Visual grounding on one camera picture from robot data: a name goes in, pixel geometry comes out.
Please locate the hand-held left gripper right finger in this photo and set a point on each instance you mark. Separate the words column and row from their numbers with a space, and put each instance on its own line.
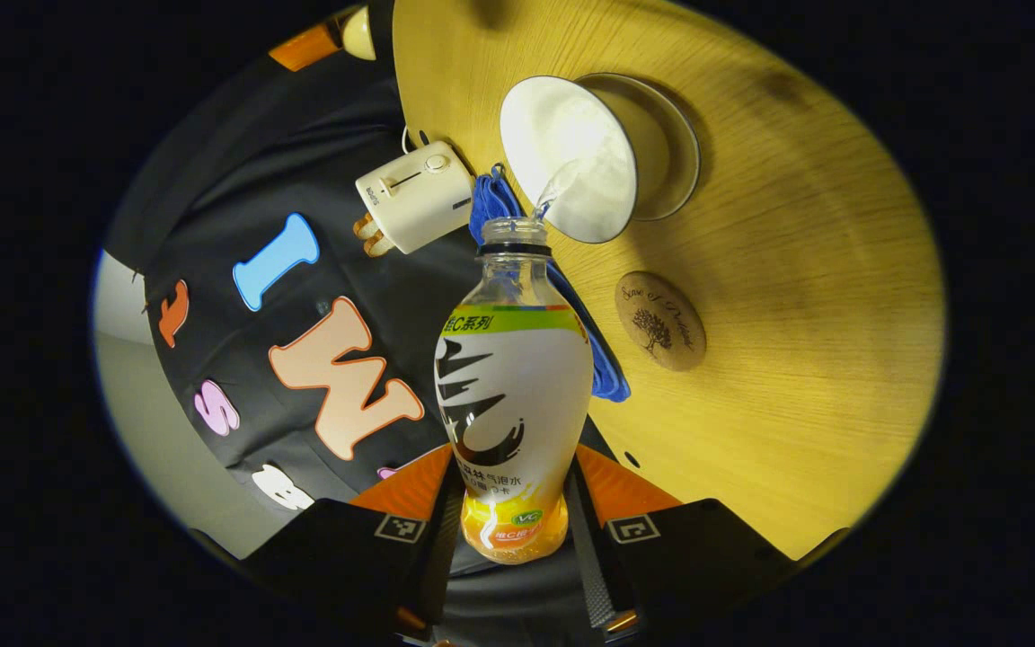
column 706, row 548

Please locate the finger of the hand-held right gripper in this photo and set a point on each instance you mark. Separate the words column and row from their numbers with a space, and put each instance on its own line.
column 306, row 47

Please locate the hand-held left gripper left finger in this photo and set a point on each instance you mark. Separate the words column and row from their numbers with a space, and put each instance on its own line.
column 347, row 562

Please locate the round cork coaster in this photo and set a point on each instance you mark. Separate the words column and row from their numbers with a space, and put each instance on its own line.
column 661, row 321

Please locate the clear water bottle white label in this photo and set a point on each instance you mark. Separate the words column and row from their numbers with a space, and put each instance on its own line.
column 513, row 386

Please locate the cream teacup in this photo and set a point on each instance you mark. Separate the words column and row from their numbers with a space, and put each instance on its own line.
column 571, row 153

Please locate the black backdrop cloth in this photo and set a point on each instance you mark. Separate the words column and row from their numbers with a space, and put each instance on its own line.
column 239, row 162

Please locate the white toaster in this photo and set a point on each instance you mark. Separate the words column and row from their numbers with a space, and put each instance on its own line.
column 414, row 193

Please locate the brown toast slice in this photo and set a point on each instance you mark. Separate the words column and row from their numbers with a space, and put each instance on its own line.
column 363, row 225
column 378, row 244

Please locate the blue folded towel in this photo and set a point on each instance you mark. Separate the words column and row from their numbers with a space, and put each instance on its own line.
column 607, row 373

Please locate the cream saucer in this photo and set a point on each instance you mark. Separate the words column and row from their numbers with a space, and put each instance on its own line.
column 690, row 153

